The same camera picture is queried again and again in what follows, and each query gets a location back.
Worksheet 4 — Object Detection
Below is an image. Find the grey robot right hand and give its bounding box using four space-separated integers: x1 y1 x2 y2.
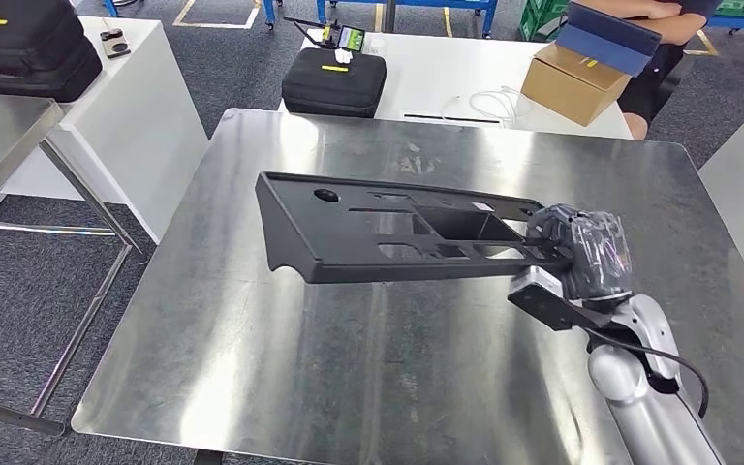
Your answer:
525 202 636 303

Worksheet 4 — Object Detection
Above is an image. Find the black plastic panel part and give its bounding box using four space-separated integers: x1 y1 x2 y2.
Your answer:
254 170 576 286

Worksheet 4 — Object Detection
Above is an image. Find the cardboard box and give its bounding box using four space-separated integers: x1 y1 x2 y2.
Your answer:
519 41 634 128

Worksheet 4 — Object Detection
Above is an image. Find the thin black rod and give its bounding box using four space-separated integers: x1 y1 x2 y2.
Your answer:
403 113 502 126

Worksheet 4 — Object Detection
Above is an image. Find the blue tablet case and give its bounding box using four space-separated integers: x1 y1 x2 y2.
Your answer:
554 1 664 78

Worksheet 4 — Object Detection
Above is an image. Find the white desk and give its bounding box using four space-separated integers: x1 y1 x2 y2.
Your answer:
277 32 636 141
0 15 211 246

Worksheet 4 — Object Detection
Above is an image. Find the person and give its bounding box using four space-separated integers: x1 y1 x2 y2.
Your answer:
569 0 727 141

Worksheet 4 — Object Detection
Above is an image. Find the controller with phone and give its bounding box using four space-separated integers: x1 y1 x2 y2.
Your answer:
282 15 368 54

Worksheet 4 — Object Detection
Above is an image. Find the white floor tape marking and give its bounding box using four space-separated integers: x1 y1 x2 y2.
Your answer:
171 0 264 31

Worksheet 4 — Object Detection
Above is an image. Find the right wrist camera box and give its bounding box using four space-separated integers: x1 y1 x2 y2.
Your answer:
507 265 616 333

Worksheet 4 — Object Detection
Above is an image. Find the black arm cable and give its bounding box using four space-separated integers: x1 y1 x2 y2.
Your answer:
578 325 711 419

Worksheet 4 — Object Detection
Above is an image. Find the white coiled cable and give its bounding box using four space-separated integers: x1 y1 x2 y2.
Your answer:
439 84 535 130

